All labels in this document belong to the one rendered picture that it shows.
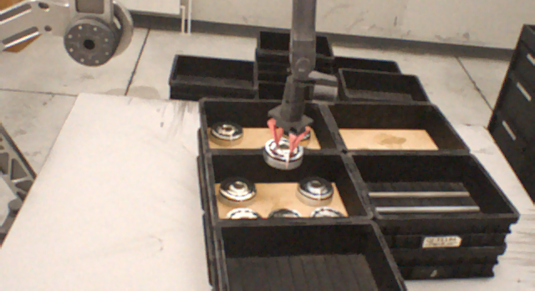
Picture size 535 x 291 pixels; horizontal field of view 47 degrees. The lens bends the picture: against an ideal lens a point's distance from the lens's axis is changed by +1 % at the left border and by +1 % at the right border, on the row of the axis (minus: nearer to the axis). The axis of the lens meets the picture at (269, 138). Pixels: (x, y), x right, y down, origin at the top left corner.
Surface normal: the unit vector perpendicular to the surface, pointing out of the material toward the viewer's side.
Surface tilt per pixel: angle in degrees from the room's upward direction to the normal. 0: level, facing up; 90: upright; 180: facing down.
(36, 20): 90
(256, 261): 0
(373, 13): 90
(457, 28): 90
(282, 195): 0
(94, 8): 90
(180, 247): 0
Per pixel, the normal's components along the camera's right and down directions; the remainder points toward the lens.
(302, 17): -0.01, 0.41
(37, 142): 0.11, -0.84
